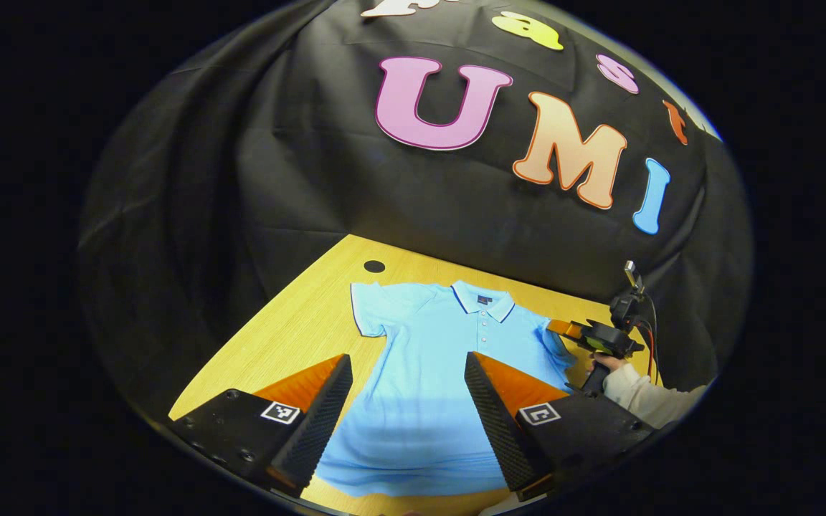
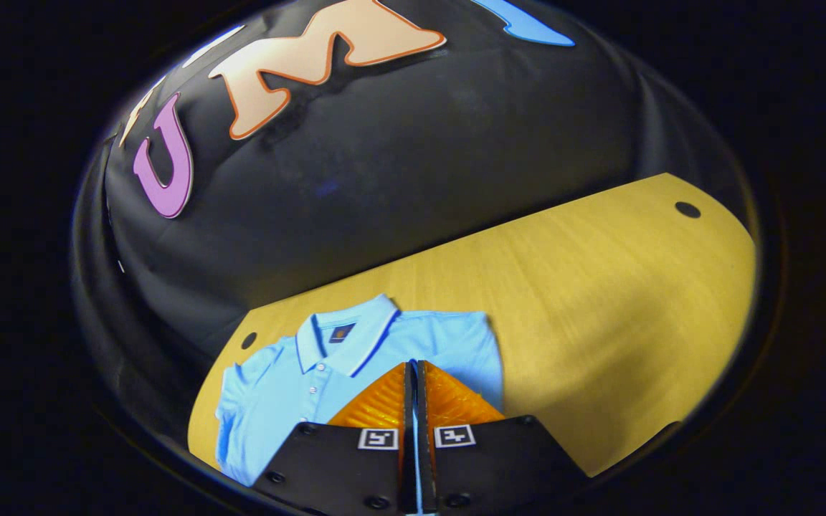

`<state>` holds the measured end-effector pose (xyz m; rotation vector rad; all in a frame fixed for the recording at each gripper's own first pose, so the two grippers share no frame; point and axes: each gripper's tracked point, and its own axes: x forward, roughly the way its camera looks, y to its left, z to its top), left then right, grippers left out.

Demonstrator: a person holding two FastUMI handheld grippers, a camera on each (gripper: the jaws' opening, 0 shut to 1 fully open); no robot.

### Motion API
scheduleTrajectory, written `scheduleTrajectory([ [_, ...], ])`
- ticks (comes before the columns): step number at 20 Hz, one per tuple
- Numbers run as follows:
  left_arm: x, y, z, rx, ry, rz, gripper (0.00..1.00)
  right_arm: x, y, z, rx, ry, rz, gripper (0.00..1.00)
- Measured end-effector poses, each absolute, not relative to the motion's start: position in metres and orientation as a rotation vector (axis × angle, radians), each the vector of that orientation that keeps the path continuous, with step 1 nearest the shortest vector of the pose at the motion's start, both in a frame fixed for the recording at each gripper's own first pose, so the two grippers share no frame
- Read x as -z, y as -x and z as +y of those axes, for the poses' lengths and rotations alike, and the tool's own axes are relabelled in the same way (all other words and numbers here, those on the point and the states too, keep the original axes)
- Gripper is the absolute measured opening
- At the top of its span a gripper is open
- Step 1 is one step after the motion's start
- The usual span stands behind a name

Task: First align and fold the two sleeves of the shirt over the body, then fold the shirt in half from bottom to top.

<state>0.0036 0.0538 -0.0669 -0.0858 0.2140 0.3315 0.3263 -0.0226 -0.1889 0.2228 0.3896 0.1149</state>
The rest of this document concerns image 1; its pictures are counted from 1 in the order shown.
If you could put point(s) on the black round table grommet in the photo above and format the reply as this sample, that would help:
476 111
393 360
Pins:
374 266

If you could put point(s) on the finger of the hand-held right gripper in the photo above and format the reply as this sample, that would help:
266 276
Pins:
563 328

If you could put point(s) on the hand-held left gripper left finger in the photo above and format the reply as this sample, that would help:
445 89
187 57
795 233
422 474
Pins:
316 423

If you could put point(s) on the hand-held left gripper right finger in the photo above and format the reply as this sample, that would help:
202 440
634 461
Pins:
499 430

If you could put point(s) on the black backdrop cloth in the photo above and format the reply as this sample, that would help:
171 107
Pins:
241 179

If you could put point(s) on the light blue T-shirt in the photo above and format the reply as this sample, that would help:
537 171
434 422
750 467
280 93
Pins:
420 373

